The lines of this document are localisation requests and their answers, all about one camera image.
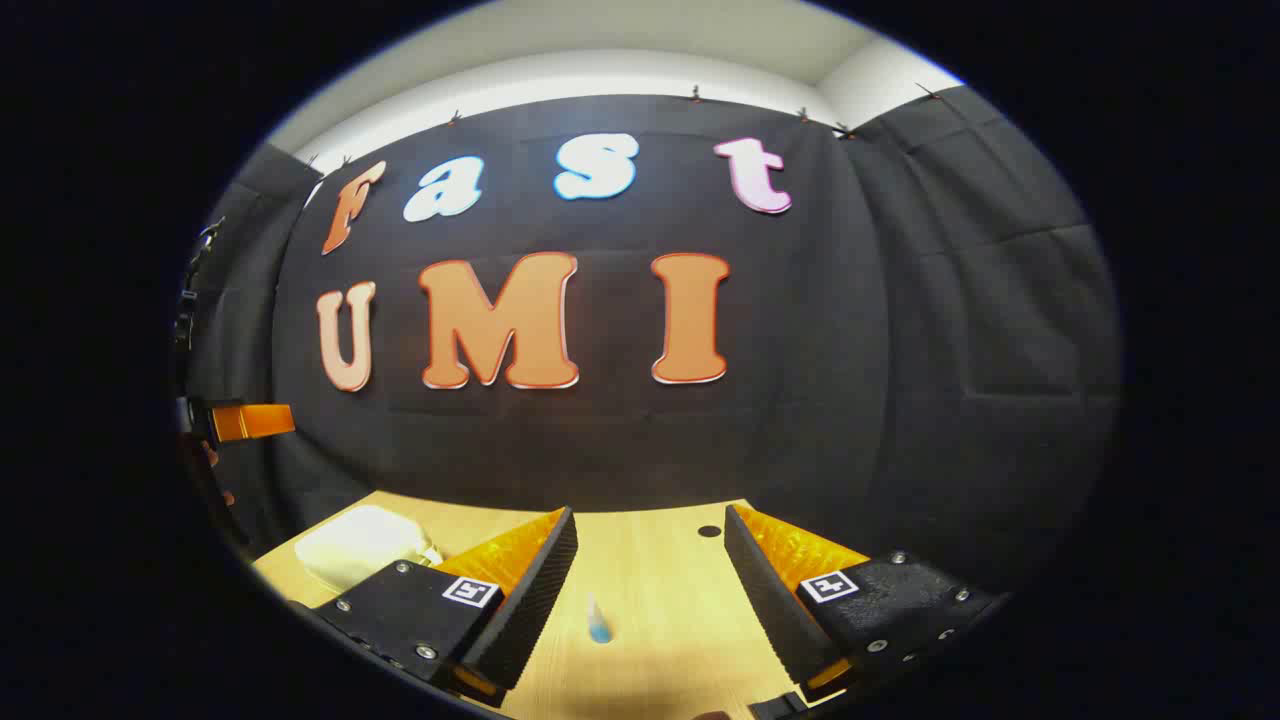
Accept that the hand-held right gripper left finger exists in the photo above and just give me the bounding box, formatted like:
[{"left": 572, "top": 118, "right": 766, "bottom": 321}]
[{"left": 312, "top": 506, "right": 580, "bottom": 707}]

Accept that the pale yellow suitcase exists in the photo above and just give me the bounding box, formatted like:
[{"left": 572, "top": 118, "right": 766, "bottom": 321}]
[{"left": 294, "top": 504, "right": 443, "bottom": 593}]

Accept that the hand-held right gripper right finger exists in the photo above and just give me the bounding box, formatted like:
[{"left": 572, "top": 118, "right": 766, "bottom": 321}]
[{"left": 724, "top": 504, "right": 1009, "bottom": 703}]

